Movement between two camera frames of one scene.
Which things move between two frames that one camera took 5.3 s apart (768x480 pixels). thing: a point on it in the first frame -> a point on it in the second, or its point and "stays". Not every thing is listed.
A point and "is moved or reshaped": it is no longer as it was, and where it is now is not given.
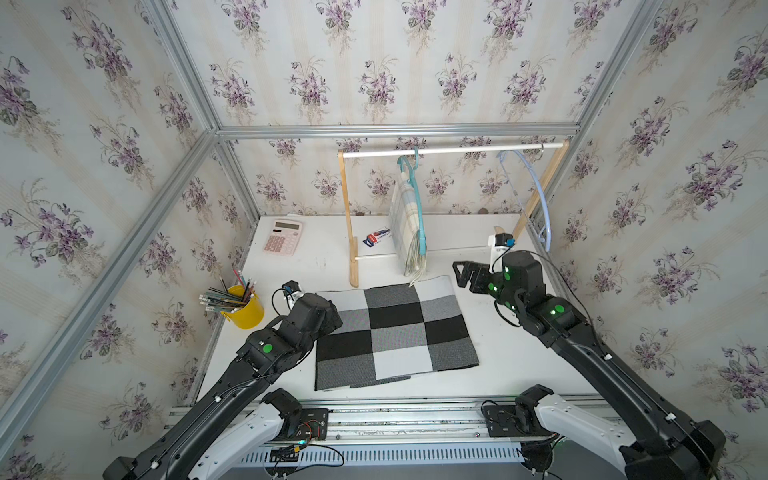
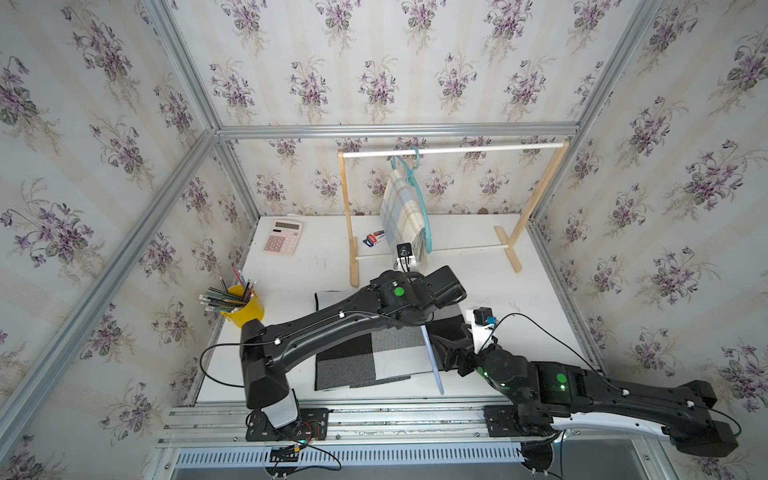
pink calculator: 284,237 stays
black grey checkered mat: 394,331 stays
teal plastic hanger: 412,165 is moved or reshaped
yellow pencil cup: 250,315 stays
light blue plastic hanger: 545,205 -> 432,358
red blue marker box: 371,239 stays
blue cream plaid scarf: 406,228 is moved or reshaped
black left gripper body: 326,328 -> 426,319
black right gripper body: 499,293 -> 470,363
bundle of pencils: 219,300 stays
